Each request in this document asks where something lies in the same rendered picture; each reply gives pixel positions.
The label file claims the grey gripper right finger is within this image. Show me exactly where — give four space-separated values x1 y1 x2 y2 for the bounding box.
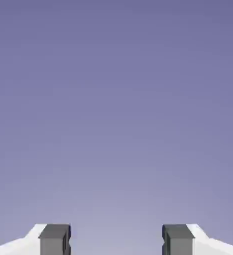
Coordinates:
161 223 233 255

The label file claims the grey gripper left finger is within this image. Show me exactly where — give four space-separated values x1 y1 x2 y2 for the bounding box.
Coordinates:
0 223 72 255

